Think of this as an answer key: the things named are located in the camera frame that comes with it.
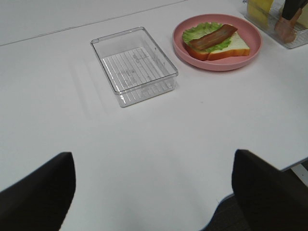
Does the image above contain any clear plastic right tray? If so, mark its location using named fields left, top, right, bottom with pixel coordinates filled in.
left=243, top=0, right=308, bottom=49

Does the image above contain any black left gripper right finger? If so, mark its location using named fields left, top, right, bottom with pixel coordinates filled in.
left=231, top=149, right=308, bottom=231

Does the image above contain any clear plastic tray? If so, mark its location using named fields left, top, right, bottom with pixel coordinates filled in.
left=243, top=0, right=308, bottom=49
left=90, top=27, right=179, bottom=107

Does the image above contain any clear plastic left tray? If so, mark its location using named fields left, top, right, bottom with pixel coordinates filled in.
left=90, top=27, right=179, bottom=107

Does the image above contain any yellow cheese slice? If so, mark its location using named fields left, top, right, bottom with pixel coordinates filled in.
left=247, top=0, right=274, bottom=26

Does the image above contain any pink round plate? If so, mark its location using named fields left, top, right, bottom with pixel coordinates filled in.
left=172, top=13, right=262, bottom=71

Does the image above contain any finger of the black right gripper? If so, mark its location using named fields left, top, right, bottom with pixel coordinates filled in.
left=282, top=0, right=306, bottom=19

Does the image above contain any bacon strip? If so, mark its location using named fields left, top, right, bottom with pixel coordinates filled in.
left=275, top=8, right=302, bottom=43
left=189, top=24, right=238, bottom=50

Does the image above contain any bread slice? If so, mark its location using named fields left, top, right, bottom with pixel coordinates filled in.
left=184, top=31, right=250, bottom=61

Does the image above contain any green lettuce leaf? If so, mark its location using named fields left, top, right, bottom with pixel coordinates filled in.
left=182, top=22, right=231, bottom=53

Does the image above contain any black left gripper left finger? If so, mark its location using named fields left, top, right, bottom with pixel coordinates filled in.
left=0, top=152, right=76, bottom=231

